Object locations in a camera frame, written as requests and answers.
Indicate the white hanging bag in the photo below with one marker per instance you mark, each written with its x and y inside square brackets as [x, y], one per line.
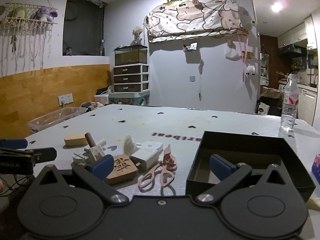
[231, 53]

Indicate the pink scissors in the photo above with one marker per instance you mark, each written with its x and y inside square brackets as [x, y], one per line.
[165, 169]

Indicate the white tape measure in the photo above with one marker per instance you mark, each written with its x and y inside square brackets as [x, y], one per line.
[153, 145]

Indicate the black storage box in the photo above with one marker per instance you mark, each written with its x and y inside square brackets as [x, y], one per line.
[257, 151]

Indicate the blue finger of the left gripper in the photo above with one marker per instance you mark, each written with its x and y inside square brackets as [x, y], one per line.
[14, 143]

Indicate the white drawer unit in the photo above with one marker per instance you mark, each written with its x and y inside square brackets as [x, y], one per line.
[131, 78]

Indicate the dried flower vase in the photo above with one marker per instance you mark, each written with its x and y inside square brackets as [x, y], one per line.
[136, 32]

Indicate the macrame wall shelf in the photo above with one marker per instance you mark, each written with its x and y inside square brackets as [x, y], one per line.
[24, 42]

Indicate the oval wooden lidded box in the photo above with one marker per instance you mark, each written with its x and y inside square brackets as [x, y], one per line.
[75, 140]

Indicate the white power adapter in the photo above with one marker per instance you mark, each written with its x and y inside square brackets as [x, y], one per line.
[145, 158]

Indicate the clear plastic storage bin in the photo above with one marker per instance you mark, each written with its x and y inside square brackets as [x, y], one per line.
[55, 117]

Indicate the carved wooden square block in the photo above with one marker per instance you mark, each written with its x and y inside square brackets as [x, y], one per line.
[124, 170]

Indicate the dark window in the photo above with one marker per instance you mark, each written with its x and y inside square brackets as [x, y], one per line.
[83, 28]

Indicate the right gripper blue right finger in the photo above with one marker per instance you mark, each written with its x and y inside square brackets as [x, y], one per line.
[230, 176]

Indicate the glass fish tank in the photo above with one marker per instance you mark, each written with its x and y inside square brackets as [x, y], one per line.
[130, 55]

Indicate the small white plush sheep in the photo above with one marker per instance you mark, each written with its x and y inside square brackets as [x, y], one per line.
[250, 70]

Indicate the white wall socket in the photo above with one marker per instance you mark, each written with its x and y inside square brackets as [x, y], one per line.
[65, 99]

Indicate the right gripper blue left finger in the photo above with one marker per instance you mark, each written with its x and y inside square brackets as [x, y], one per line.
[91, 177]

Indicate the wooden handle stamp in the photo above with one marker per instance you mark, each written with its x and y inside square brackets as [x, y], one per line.
[95, 150]

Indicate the clear plastic water bottle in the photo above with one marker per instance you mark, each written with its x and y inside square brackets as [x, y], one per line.
[290, 104]

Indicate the purple plush toy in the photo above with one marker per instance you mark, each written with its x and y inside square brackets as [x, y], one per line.
[44, 14]

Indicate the green plush toy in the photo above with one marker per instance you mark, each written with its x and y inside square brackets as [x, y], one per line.
[18, 12]

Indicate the blue tissue pack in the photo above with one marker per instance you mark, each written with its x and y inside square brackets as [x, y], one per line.
[315, 169]

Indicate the patterned rolled fabric curtain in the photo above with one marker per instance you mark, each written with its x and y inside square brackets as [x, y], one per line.
[192, 19]

